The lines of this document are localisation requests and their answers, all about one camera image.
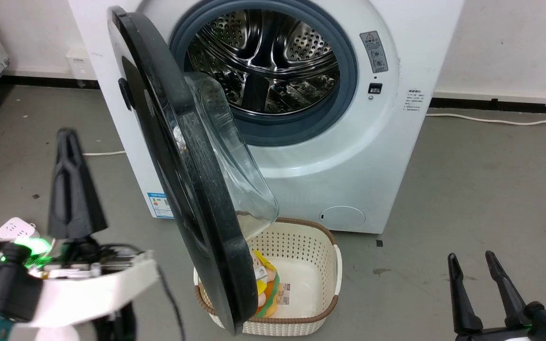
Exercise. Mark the white front-load washing machine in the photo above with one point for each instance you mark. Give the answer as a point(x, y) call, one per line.
point(372, 156)

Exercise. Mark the white wall socket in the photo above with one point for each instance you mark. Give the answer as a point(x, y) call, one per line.
point(79, 64)

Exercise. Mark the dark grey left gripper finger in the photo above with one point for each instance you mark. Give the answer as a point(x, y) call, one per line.
point(75, 199)

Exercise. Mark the black round glass washer door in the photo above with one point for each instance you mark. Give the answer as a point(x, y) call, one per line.
point(168, 142)

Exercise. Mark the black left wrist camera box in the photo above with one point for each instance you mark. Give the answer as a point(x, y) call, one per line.
point(3, 289)

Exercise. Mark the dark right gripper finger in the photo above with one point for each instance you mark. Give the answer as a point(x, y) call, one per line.
point(462, 303)
point(507, 293)

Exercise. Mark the white power strip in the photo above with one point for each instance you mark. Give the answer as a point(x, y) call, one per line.
point(10, 230)

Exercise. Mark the cream laundry basket brown rim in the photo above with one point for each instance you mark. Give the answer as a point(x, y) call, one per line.
point(301, 246)

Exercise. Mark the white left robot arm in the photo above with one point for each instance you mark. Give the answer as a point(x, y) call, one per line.
point(107, 327)

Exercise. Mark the white green left gripper body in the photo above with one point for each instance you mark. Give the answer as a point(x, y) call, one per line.
point(102, 284)

